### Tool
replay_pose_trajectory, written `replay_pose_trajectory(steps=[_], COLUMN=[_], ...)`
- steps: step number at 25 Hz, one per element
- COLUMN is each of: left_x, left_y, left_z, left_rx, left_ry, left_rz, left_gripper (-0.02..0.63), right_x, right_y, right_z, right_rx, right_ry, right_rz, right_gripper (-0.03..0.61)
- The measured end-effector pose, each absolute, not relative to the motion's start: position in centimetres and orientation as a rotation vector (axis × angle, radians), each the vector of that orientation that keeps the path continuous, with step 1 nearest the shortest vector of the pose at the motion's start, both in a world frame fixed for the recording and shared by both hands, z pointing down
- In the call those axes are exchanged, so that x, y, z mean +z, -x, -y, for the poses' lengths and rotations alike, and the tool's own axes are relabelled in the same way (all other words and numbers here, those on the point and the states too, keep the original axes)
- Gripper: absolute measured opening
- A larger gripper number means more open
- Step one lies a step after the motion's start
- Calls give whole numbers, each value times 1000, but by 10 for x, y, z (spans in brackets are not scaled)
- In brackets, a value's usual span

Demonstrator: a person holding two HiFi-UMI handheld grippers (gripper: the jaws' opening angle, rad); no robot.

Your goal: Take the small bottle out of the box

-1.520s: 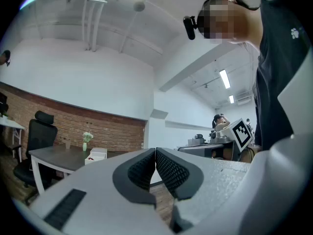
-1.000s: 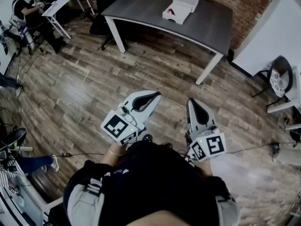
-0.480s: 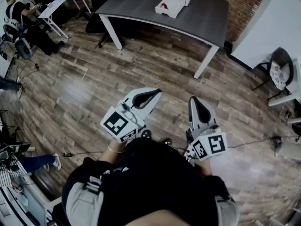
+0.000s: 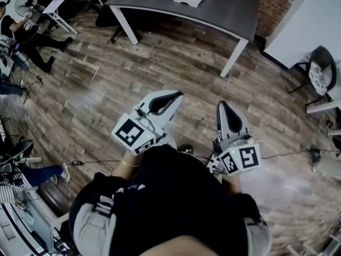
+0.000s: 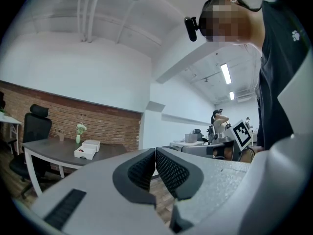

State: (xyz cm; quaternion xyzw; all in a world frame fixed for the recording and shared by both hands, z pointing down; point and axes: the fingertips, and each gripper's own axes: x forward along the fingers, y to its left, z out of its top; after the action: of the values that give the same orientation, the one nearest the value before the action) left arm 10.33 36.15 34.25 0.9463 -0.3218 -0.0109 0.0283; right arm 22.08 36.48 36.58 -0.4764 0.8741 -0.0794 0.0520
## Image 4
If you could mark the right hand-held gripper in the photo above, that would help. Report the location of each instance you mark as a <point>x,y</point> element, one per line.
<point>243,156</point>

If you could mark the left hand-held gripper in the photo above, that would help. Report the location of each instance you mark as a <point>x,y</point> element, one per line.
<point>130,133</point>

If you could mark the person's right forearm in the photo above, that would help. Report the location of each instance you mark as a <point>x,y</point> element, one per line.
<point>231,185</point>

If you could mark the person's left forearm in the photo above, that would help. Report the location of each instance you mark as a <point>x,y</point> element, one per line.
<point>128,169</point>

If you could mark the person's own body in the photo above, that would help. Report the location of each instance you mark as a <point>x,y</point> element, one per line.
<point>173,196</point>

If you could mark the black power adapter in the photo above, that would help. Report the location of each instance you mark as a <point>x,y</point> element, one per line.
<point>77,162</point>

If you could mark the black chair patterned cushion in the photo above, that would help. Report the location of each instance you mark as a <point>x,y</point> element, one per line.
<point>321,73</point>

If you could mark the dark grey table white legs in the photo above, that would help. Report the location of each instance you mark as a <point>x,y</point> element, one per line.
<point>226,7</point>

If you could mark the black round stool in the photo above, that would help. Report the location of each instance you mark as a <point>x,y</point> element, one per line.
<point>21,148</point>

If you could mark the standing fan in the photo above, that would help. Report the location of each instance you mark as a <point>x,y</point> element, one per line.
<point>25,3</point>

